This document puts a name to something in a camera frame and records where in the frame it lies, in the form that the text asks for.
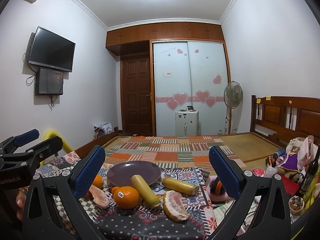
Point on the small black wall monitor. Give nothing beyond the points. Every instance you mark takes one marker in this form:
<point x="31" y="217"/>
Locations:
<point x="49" y="82"/>

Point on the patchwork striped bed mat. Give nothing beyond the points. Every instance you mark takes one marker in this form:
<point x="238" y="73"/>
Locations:
<point x="168" y="152"/>

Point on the black orange headphone case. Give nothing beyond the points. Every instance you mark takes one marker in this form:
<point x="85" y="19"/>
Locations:
<point x="217" y="191"/>

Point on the person's left hand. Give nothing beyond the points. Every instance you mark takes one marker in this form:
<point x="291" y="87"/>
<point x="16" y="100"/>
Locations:
<point x="20" y="202"/>

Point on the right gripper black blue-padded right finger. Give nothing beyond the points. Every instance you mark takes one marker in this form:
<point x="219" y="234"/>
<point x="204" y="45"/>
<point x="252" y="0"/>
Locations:
<point x="260" y="209"/>

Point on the orange behind left finger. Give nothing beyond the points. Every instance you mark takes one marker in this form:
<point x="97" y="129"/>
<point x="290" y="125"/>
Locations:
<point x="98" y="182"/>

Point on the wooden bed headboard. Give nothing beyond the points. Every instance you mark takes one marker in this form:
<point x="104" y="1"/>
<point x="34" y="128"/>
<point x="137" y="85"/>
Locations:
<point x="279" y="119"/>

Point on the patterned colourful cloth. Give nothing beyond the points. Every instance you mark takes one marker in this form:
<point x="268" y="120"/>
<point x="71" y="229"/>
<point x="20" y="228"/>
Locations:
<point x="143" y="222"/>

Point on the checkered patchwork quilt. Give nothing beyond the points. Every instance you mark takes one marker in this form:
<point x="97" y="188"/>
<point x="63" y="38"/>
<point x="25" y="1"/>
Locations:
<point x="60" y="174"/>

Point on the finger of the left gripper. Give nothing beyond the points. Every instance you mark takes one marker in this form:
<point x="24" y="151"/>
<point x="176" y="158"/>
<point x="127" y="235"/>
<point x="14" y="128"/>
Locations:
<point x="41" y="152"/>
<point x="26" y="134"/>

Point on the standing electric fan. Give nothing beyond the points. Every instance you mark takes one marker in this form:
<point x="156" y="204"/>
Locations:
<point x="233" y="97"/>

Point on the dark glass bottle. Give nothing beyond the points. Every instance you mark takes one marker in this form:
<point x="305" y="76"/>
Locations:
<point x="313" y="167"/>

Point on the plush doll purple dress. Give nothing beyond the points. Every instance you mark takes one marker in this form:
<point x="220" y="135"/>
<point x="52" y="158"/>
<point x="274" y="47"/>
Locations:
<point x="292" y="161"/>

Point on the yellow foam tube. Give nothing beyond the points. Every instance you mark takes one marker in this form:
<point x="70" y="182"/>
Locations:
<point x="56" y="137"/>

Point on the peeled pink pomelo piece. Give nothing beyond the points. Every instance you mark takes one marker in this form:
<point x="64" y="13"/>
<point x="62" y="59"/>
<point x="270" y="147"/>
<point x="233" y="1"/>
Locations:
<point x="99" y="197"/>

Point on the brown wooden door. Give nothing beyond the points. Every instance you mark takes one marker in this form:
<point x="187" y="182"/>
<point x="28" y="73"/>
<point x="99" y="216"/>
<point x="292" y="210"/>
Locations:
<point x="135" y="92"/>

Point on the small white cup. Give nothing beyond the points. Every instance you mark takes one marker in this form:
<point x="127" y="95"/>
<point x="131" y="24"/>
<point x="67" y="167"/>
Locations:
<point x="296" y="205"/>

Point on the white appliance box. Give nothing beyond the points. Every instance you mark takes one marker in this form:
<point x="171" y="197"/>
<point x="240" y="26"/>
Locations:
<point x="187" y="123"/>

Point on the small orange mandarin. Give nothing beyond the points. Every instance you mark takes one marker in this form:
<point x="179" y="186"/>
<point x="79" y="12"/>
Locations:
<point x="114" y="189"/>

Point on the wooden bed footboard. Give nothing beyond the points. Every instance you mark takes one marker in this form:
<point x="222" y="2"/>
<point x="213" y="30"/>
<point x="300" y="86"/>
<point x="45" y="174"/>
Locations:
<point x="83" y="151"/>

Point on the wall-mounted black television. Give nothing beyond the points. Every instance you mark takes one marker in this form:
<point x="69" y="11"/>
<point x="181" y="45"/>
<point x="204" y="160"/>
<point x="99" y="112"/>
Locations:
<point x="51" y="51"/>

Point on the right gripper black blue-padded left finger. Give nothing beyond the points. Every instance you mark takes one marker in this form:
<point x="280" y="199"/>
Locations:
<point x="86" y="172"/>

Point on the sliding wardrobe with hearts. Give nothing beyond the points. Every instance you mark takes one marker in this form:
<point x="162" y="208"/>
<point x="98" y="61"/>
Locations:
<point x="189" y="70"/>

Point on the large orange with sticker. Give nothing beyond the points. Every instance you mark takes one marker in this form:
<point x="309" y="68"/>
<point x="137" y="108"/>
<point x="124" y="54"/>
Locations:
<point x="126" y="197"/>

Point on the purple round plate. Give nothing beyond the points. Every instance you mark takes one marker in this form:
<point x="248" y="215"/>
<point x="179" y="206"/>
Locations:
<point x="120" y="174"/>

